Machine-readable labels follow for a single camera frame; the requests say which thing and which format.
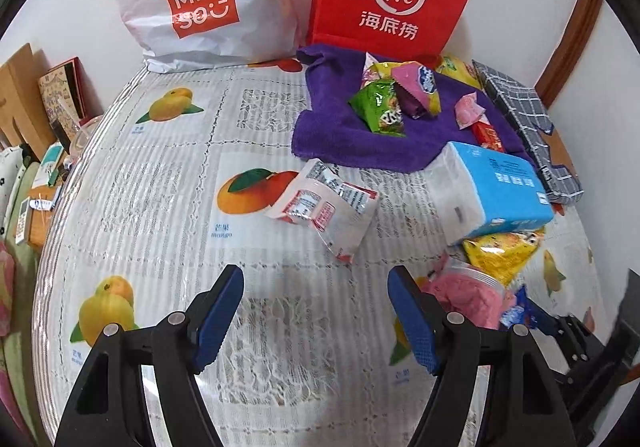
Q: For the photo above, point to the yellow patterned snack packet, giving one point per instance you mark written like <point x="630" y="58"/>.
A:
<point x="495" y="249"/>

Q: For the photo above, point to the white floral cloth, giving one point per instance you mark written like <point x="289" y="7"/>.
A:
<point x="7" y="177"/>

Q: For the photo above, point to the orange wooden box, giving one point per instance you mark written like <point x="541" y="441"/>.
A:
<point x="42" y="227"/>

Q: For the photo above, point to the pink and yellow snack bag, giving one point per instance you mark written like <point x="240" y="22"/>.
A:
<point x="407" y="77"/>

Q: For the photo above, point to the fruit print tablecloth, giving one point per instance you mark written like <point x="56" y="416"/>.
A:
<point x="150" y="207"/>

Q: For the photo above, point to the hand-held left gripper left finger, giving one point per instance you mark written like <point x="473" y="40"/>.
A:
<point x="220" y="322"/>

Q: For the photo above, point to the light wooden furniture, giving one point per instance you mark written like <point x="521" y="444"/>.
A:
<point x="25" y="92"/>

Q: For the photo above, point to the blue tissue pack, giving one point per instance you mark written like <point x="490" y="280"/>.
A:
<point x="500" y="182"/>

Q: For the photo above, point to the green snack bag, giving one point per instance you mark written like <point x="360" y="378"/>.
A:
<point x="375" y="104"/>

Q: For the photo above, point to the wooden door frame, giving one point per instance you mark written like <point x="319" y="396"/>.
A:
<point x="580" y="37"/>

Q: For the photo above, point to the grey checkered box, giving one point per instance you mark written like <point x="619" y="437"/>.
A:
<point x="515" y="97"/>

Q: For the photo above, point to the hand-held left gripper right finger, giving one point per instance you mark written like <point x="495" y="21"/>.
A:
<point x="412" y="327"/>

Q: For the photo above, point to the purple towel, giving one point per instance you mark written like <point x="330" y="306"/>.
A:
<point x="340" y="137"/>

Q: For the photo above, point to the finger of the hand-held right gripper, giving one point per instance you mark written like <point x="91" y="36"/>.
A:
<point x="545" y="319"/>

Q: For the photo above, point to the clear plastic cup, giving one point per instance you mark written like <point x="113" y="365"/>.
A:
<point x="82" y="137"/>

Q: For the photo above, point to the teal and white box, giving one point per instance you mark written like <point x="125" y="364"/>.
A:
<point x="50" y="162"/>

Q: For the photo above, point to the pink plastic bag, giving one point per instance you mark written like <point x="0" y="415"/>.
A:
<point x="5" y="277"/>

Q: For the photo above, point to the small pink snack packet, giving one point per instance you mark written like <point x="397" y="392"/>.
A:
<point x="469" y="111"/>

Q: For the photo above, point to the white and red snack packet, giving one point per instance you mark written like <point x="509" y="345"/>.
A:
<point x="340" y="222"/>

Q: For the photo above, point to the green cloth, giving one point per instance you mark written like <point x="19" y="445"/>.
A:
<point x="20" y="367"/>

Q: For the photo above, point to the decorated box with red edge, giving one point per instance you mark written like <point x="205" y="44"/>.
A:
<point x="57" y="92"/>

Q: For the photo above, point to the white plastic shopping bag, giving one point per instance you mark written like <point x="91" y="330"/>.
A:
<point x="260" y="2"/>

